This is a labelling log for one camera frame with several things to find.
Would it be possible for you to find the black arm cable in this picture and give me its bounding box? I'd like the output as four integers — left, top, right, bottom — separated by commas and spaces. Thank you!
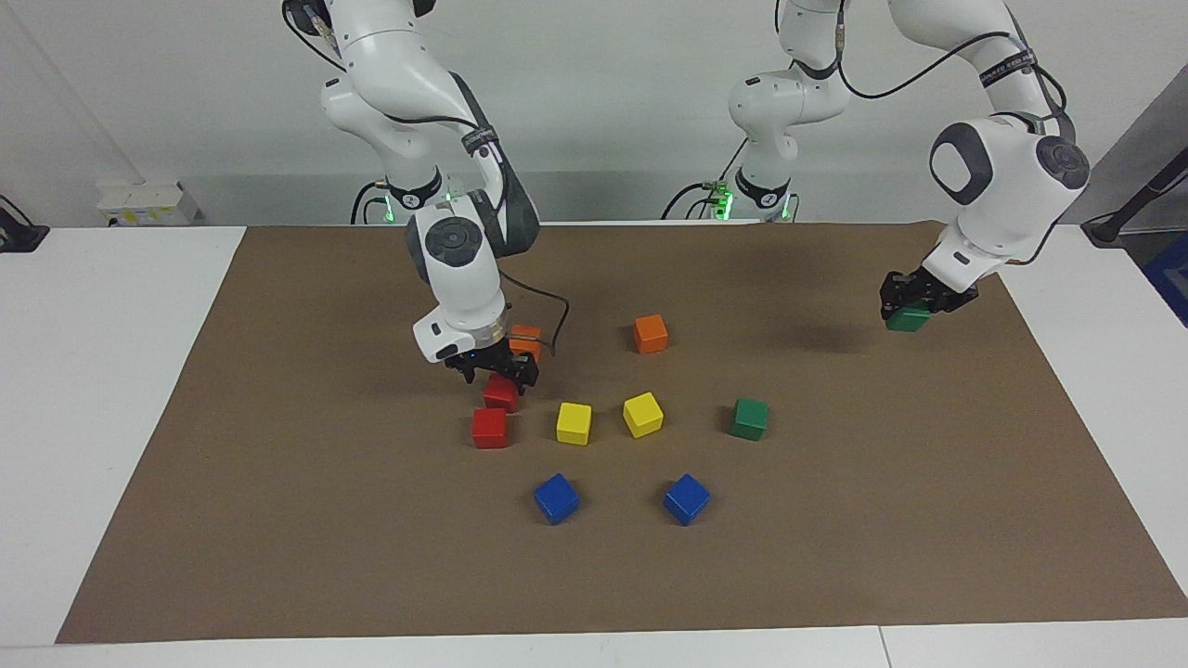
835, 0, 1068, 140
462, 121, 572, 358

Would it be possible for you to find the blue wooden cube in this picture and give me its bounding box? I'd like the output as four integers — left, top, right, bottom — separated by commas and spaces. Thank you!
533, 473, 580, 527
663, 473, 712, 527

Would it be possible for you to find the brown table mat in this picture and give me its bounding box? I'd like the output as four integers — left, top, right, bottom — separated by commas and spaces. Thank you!
56, 223, 1188, 645

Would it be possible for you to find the yellow wooden cube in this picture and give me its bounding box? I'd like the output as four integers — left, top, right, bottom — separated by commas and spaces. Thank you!
622, 392, 665, 440
555, 402, 593, 446

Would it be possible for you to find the black right base cable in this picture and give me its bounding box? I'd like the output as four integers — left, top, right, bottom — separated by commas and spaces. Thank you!
349, 181, 387, 226

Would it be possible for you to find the black table clamp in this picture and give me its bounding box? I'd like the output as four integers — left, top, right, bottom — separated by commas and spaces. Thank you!
0, 195, 50, 253

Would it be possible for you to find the white power box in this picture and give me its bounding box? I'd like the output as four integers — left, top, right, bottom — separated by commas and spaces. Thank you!
97, 181, 200, 228

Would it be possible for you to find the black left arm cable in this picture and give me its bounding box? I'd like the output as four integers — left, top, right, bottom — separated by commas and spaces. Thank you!
835, 0, 1068, 140

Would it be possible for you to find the black stand with pole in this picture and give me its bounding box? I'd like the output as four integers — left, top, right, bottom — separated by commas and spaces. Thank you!
1081, 144, 1188, 249

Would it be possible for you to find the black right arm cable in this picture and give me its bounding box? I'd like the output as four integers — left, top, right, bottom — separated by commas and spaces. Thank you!
462, 121, 572, 358

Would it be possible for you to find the blue crate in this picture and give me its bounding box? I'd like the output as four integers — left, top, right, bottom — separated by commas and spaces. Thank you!
1140, 232, 1188, 328

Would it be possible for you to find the black left base cable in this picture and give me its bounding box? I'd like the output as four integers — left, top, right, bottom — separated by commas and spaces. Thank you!
661, 139, 749, 222

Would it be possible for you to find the green lit right base connector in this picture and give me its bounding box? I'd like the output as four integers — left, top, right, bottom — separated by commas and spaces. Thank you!
444, 176, 484, 224

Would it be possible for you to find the black base cable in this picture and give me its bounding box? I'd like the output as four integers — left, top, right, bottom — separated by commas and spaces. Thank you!
661, 139, 749, 222
349, 181, 387, 226

